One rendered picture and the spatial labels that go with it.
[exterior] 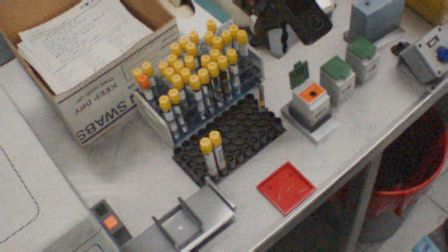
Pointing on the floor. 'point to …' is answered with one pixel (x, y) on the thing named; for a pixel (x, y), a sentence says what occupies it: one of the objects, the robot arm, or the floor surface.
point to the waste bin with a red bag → (373, 224)
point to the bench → (406, 95)
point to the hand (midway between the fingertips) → (283, 54)
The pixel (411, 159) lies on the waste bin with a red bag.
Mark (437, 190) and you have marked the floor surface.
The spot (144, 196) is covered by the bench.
